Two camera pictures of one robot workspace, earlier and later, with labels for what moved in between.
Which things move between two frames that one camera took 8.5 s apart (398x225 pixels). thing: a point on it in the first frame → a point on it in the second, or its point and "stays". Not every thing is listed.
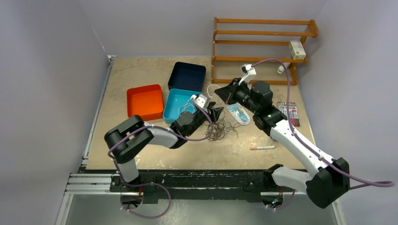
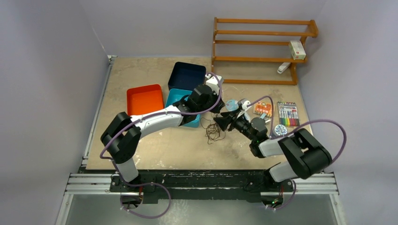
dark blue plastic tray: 187,76 stays
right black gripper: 228,94 → 224,122
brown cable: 217,131 stays
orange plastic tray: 146,101 stays
